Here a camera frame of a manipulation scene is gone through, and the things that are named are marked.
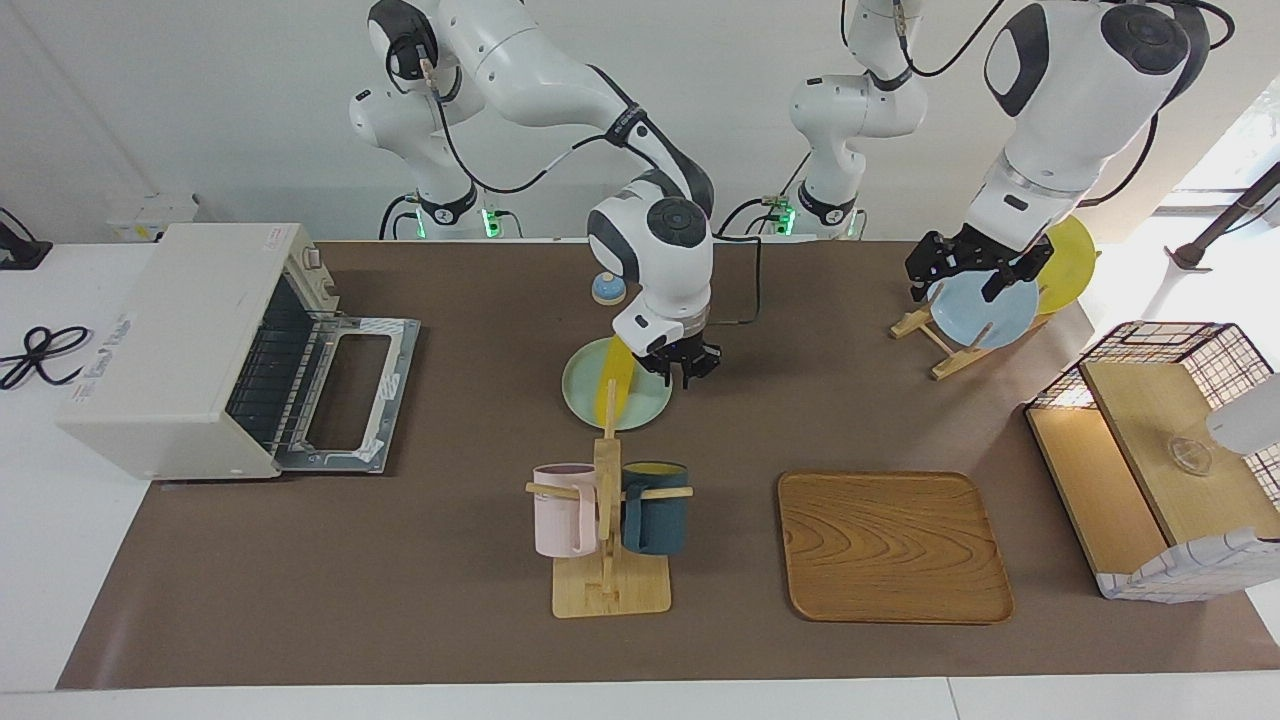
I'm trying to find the black tripod stand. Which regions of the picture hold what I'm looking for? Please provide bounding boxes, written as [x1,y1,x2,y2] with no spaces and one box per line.
[1165,160,1280,271]

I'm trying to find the glass oven door with handle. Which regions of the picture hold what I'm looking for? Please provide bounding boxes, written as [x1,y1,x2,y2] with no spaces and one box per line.
[275,312,421,476]

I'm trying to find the black wire basket wooden shelves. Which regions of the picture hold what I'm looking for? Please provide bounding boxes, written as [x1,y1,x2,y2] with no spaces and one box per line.
[1024,320,1280,603]

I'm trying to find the coiled black cable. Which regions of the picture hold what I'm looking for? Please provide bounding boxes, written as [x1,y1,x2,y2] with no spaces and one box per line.
[0,325,93,391]

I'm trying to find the blurred white cylinder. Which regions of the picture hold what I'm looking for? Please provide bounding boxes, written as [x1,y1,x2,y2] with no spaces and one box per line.
[1205,375,1280,456]

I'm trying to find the pale green plate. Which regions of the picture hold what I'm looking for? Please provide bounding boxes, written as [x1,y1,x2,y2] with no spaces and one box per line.
[561,337,674,432]

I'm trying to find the yellow plate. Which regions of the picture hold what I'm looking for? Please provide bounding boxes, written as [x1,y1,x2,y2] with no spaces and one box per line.
[1030,215,1098,316]

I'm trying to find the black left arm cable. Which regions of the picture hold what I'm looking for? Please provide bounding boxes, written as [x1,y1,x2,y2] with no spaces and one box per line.
[840,0,1236,209]

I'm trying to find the black clamp mount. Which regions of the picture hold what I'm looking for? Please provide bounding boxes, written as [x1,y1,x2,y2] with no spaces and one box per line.
[0,205,53,271]

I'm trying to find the black base cable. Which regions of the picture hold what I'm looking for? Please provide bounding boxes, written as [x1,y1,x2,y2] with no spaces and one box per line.
[378,193,421,241]
[718,150,813,237]

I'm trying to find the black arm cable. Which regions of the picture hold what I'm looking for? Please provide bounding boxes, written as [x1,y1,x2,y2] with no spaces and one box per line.
[420,55,763,329]
[840,0,1236,209]

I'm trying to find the wooden mug tree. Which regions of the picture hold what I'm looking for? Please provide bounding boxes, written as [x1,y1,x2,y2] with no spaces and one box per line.
[525,377,694,619]

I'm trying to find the pink mug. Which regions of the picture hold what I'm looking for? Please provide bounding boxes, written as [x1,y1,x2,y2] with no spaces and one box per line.
[532,462,599,559]

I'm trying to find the white power box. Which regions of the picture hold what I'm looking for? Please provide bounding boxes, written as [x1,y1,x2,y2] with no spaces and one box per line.
[105,193,201,244]

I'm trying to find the yellow corn cob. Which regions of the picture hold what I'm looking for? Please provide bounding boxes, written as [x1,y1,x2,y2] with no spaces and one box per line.
[595,335,643,428]

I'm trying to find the dark teal mug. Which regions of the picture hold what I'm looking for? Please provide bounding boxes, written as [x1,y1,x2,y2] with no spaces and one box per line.
[620,460,690,557]

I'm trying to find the small clear glass dish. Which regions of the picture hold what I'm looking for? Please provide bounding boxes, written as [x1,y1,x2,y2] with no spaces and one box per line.
[1165,437,1213,476]

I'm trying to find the wooden serving tray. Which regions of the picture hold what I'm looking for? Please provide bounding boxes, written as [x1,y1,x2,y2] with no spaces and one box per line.
[777,470,1015,626]

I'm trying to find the wooden dish rack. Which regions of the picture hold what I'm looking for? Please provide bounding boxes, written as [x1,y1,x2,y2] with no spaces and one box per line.
[889,285,1051,381]

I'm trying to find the brown table mat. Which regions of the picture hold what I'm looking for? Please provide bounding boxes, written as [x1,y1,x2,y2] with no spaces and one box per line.
[55,238,1280,691]

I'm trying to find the light blue plate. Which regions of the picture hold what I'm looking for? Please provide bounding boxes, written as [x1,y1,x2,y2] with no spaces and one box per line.
[930,268,1041,351]

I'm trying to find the white toaster oven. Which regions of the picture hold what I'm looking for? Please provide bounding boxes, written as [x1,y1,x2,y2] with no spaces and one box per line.
[55,222,346,481]

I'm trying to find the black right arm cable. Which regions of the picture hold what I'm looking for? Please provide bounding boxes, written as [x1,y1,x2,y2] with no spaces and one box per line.
[420,55,763,329]

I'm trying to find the white checkered cloth liner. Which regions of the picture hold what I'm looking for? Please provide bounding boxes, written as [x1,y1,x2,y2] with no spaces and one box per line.
[1095,528,1280,603]

